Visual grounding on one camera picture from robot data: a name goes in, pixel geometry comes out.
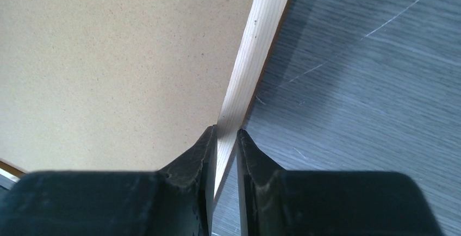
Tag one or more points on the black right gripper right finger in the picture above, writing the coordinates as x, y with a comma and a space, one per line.
276, 201

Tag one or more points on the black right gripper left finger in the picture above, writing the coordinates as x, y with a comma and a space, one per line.
174, 200

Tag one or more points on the wooden picture frame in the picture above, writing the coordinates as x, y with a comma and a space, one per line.
248, 65

